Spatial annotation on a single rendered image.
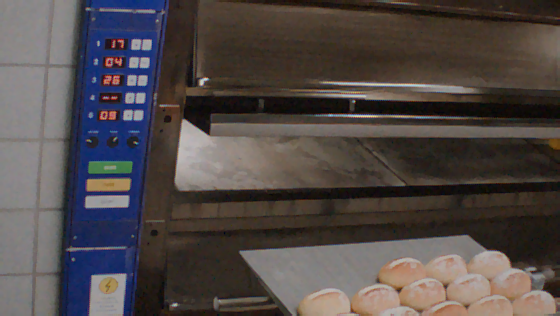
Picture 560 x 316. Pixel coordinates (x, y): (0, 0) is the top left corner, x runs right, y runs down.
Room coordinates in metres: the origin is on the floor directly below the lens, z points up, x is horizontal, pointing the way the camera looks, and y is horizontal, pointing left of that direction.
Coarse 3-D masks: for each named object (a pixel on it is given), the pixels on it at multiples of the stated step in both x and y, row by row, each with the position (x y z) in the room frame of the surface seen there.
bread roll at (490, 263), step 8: (480, 256) 1.63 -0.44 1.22; (488, 256) 1.63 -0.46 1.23; (496, 256) 1.63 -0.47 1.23; (504, 256) 1.65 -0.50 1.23; (472, 264) 1.62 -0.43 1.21; (480, 264) 1.61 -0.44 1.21; (488, 264) 1.61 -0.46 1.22; (496, 264) 1.62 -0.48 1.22; (504, 264) 1.63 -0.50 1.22; (472, 272) 1.61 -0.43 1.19; (480, 272) 1.61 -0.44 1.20; (488, 272) 1.61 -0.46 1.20; (496, 272) 1.61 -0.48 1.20; (488, 280) 1.61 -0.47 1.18
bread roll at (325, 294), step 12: (324, 288) 1.39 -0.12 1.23; (312, 300) 1.36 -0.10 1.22; (324, 300) 1.36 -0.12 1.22; (336, 300) 1.37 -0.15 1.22; (348, 300) 1.39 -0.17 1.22; (300, 312) 1.36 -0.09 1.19; (312, 312) 1.35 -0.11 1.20; (324, 312) 1.35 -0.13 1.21; (336, 312) 1.36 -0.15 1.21; (348, 312) 1.38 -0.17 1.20
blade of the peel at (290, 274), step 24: (408, 240) 1.74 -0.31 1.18; (432, 240) 1.76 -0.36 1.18; (456, 240) 1.78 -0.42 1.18; (264, 264) 1.54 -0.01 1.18; (288, 264) 1.55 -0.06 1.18; (312, 264) 1.57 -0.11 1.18; (336, 264) 1.59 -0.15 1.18; (360, 264) 1.60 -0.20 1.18; (384, 264) 1.62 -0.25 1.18; (288, 288) 1.46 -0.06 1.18; (312, 288) 1.48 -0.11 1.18; (336, 288) 1.49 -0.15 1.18; (360, 288) 1.51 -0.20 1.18; (288, 312) 1.36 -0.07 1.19
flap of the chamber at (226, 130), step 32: (224, 128) 1.61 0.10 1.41; (256, 128) 1.63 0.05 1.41; (288, 128) 1.66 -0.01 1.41; (320, 128) 1.69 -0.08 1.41; (352, 128) 1.72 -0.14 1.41; (384, 128) 1.76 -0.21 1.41; (416, 128) 1.79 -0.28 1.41; (448, 128) 1.83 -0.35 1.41; (480, 128) 1.86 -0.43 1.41; (512, 128) 1.90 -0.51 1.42; (544, 128) 1.94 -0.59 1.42
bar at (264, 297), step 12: (528, 276) 1.68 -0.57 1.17; (540, 276) 1.69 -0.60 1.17; (552, 276) 1.71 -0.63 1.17; (540, 288) 1.69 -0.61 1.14; (216, 300) 1.39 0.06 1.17; (228, 300) 1.39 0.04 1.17; (240, 300) 1.40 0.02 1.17; (252, 300) 1.41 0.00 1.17; (264, 300) 1.42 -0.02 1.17; (216, 312) 1.38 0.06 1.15; (228, 312) 1.39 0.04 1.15
